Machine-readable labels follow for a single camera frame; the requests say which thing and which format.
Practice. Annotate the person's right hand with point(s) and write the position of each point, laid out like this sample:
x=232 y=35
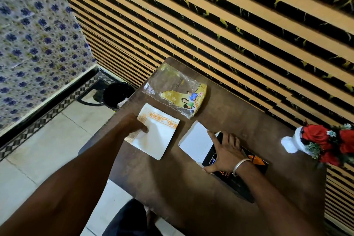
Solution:
x=228 y=155

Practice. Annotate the person's left hand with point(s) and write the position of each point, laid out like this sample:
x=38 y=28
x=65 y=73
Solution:
x=131 y=125

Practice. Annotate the person's left thumb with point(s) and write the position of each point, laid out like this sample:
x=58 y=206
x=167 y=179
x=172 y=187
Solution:
x=143 y=128

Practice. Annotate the person's right little finger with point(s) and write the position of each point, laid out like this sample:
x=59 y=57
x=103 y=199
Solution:
x=238 y=142

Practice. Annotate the person's right middle finger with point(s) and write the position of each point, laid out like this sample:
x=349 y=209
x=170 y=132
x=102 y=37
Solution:
x=224 y=138

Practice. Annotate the person's right thumb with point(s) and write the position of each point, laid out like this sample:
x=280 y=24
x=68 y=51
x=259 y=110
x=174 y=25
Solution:
x=210 y=169

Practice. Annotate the white cloth with orange border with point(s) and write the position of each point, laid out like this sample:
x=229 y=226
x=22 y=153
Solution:
x=158 y=142

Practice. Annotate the black box with orange print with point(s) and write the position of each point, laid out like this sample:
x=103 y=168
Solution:
x=244 y=186

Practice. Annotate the person's right forearm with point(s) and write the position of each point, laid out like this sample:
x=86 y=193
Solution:
x=265 y=199

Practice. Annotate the person's left forearm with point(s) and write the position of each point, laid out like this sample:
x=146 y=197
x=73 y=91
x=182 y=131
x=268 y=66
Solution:
x=69 y=188

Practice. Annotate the white card sleeve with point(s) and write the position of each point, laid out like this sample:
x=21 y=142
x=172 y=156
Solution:
x=193 y=140

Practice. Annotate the black waste bin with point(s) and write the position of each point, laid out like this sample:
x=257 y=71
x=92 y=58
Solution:
x=117 y=95

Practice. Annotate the clear plastic bag yellow print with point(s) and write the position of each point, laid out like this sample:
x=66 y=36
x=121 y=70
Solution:
x=179 y=97

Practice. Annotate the white vase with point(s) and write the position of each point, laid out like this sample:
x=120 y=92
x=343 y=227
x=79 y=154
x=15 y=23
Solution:
x=290 y=141

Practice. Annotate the black floor stand base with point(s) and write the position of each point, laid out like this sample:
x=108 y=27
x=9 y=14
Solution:
x=95 y=93

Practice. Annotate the red artificial roses bunch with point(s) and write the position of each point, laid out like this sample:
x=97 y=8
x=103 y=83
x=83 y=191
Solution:
x=322 y=139

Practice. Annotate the person's dark trouser leg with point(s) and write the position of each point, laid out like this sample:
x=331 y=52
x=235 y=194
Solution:
x=125 y=220

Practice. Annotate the blue floral print curtain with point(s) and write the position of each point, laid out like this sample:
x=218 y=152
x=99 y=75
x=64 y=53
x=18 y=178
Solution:
x=36 y=42

